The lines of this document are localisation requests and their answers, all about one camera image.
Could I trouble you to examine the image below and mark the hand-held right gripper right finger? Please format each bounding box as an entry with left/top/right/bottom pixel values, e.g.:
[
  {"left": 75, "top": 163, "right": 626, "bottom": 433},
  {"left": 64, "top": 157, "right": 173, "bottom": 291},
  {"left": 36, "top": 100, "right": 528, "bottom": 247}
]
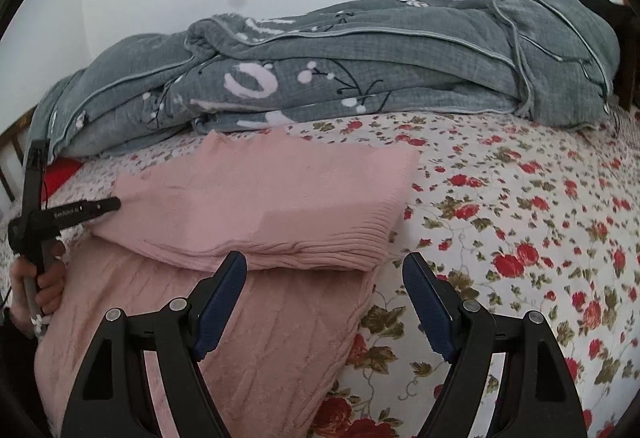
[{"left": 403, "top": 252, "right": 589, "bottom": 438}]

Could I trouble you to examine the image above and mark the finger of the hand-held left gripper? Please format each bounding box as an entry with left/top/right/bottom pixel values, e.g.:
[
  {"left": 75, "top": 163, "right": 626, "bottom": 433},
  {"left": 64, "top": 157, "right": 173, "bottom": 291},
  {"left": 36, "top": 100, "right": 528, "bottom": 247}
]
[{"left": 47, "top": 197, "right": 122, "bottom": 225}]

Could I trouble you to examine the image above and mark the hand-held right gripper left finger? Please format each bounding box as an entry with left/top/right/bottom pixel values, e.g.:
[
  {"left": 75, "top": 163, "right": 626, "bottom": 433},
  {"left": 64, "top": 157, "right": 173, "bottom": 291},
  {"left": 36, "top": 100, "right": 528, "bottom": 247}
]
[{"left": 62, "top": 251, "right": 247, "bottom": 438}]

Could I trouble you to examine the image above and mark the pink knit sweater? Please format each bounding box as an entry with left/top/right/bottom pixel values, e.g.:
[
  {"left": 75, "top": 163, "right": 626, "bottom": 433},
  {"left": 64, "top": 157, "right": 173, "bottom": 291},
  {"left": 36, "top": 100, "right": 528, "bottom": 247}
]
[{"left": 35, "top": 129, "right": 421, "bottom": 438}]

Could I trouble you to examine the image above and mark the person's left hand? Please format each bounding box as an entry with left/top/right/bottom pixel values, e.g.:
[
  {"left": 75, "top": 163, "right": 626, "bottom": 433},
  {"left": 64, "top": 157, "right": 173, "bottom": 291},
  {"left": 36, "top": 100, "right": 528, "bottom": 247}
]
[{"left": 10, "top": 240, "right": 68, "bottom": 334}]

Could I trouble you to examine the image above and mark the red cloth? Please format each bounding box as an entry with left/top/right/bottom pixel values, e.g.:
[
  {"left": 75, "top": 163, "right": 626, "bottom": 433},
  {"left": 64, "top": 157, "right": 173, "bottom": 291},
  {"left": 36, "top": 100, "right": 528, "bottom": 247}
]
[{"left": 42, "top": 157, "right": 83, "bottom": 196}]

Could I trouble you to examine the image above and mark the red rose print bed sheet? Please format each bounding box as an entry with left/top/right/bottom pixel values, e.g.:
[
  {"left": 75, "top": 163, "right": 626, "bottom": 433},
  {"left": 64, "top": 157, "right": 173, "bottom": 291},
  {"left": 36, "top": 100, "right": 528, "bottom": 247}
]
[{"left": 42, "top": 110, "right": 640, "bottom": 438}]

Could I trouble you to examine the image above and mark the grey floral quilt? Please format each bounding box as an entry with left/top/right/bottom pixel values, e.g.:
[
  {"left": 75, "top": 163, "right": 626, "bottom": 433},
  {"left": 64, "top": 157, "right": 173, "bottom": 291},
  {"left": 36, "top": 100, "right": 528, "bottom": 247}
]
[{"left": 27, "top": 0, "right": 622, "bottom": 159}]

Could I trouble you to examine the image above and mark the dark wooden headboard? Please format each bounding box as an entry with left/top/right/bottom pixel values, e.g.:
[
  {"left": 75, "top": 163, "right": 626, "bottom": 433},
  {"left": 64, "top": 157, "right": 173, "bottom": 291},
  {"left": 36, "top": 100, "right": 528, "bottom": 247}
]
[{"left": 612, "top": 0, "right": 640, "bottom": 115}]

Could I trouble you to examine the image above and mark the wooden slatted bed frame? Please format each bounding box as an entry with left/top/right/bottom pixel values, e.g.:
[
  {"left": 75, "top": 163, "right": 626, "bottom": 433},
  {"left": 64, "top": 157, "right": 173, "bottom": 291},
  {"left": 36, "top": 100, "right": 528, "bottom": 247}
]
[{"left": 0, "top": 105, "right": 38, "bottom": 215}]

